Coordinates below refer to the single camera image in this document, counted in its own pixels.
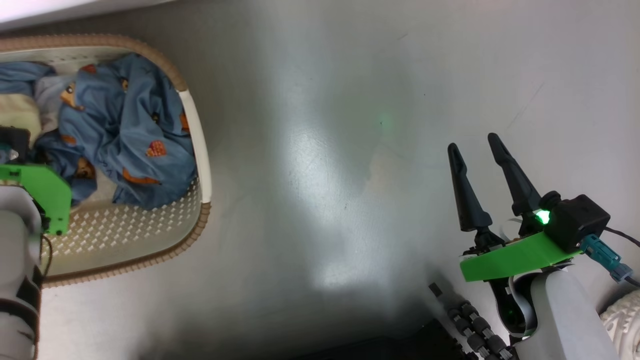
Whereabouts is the white textured knit object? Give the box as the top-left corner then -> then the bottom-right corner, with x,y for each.
599,289 -> 640,347

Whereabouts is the black grey roller chain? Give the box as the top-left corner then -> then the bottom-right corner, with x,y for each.
428,282 -> 514,360

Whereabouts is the thin black camera cable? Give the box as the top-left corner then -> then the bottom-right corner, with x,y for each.
604,226 -> 640,249

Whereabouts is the cream perforated laundry basket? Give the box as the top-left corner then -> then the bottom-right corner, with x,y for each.
0,34 -> 213,289

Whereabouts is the teal cable connector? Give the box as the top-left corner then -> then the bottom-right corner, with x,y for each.
580,234 -> 634,284

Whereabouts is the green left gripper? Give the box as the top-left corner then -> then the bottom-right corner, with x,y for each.
0,163 -> 73,237

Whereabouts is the blue cartoon print garment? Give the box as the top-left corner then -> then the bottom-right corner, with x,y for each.
0,52 -> 199,211

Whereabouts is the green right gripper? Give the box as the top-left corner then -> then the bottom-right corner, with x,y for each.
447,132 -> 584,283

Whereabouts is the cream garment with black lines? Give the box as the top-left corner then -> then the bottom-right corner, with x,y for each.
0,94 -> 42,149

